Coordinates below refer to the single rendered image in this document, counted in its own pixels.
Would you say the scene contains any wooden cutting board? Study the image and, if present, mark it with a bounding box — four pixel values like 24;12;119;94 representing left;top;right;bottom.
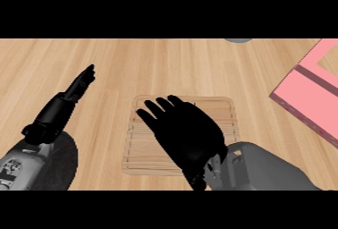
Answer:
122;95;243;176

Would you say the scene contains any grey round object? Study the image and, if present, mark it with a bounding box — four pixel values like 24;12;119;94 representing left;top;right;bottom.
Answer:
223;38;254;44

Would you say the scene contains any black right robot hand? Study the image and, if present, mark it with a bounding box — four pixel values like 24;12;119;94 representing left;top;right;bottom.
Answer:
135;94;231;191

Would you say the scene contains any pink cardboard box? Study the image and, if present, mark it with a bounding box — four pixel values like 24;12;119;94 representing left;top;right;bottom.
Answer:
269;38;338;150

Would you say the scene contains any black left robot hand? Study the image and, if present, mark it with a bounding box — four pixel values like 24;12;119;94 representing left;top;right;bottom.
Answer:
20;64;97;146

